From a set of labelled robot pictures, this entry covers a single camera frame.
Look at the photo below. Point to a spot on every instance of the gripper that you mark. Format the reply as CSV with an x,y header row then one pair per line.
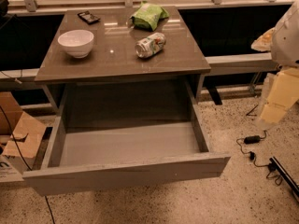
x,y
286,37

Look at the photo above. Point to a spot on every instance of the black bar on floor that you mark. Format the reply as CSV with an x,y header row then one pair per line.
x,y
287,177

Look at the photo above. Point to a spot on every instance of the grey top drawer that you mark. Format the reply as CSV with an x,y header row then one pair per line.
x,y
114,136

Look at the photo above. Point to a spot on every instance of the grey drawer cabinet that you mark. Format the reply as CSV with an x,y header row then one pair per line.
x,y
113,56

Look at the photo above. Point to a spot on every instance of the white ceramic bowl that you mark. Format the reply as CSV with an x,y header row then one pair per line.
x,y
77,43

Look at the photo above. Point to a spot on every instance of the black power adapter with cable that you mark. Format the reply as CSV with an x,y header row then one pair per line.
x,y
255,139

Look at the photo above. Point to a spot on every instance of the small black flat device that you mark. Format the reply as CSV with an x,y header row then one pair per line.
x,y
88,17

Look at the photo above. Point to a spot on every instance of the green chip bag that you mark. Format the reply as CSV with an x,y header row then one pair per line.
x,y
148,16

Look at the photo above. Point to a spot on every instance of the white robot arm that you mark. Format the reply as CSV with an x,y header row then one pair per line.
x,y
282,41

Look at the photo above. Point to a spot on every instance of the silver soda can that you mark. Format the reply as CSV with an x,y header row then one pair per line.
x,y
150,45

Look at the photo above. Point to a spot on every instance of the brown cardboard box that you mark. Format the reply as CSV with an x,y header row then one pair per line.
x,y
21,136

